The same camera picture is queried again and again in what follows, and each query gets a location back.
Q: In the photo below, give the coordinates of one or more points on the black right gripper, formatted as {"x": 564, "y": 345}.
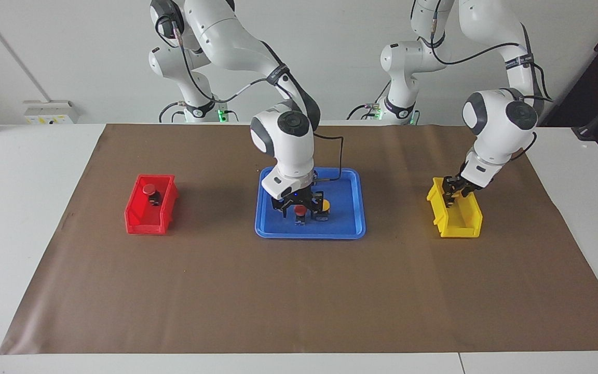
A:
{"x": 299, "y": 197}

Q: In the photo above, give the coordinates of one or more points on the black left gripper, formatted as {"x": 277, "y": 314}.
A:
{"x": 465, "y": 185}

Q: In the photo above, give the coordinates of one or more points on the red push button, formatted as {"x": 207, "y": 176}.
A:
{"x": 149, "y": 189}
{"x": 300, "y": 210}

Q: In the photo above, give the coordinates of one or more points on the yellow push button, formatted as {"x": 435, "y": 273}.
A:
{"x": 325, "y": 206}

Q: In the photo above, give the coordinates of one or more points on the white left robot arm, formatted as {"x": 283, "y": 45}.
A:
{"x": 496, "y": 124}

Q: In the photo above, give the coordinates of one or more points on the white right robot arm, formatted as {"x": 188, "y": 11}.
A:
{"x": 283, "y": 140}

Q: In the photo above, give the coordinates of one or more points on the yellow plastic bin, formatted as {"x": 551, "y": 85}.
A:
{"x": 460, "y": 231}

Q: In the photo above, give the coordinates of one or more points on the blue plastic tray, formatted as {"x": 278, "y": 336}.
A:
{"x": 340, "y": 223}

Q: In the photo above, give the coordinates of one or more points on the brown paper table mat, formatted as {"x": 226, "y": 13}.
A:
{"x": 299, "y": 291}

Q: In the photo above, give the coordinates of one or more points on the red plastic bin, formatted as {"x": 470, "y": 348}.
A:
{"x": 146, "y": 226}

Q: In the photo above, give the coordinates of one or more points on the white wall socket box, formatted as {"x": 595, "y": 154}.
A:
{"x": 50, "y": 110}

